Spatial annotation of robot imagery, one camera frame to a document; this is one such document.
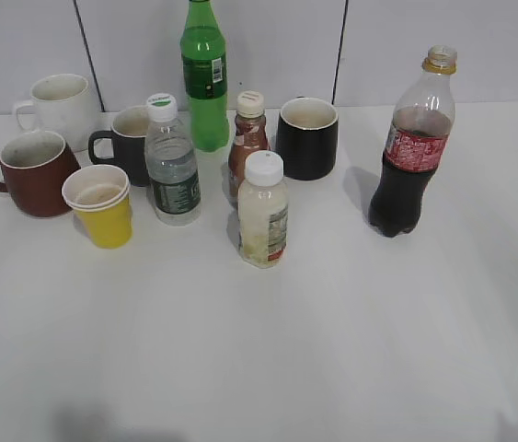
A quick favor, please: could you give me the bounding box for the cola bottle red label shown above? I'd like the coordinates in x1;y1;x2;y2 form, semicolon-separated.
368;45;457;238

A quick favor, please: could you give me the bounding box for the red ceramic mug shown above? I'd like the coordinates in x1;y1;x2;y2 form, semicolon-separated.
0;130;80;217

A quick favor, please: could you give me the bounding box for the yellow paper cup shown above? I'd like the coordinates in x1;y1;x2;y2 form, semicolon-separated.
62;165;132;249

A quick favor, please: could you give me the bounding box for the white milky drink bottle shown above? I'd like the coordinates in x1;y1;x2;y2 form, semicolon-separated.
237;150;289;268

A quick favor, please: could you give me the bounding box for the brown sauce bottle beige cap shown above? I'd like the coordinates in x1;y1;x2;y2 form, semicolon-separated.
227;90;270;206

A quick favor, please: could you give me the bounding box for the black mug white interior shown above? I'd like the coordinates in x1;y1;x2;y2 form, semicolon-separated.
275;97;339;181

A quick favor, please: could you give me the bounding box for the clear water bottle green label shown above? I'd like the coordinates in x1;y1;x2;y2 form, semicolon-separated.
144;92;201;227

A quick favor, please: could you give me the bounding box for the green soda bottle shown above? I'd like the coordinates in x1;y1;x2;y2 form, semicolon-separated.
179;1;229;152

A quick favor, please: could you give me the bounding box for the white ceramic mug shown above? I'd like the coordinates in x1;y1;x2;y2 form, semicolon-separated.
12;74;102;152

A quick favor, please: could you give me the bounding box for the dark mug with handle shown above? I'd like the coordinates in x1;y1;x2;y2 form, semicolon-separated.
87;105;150;187

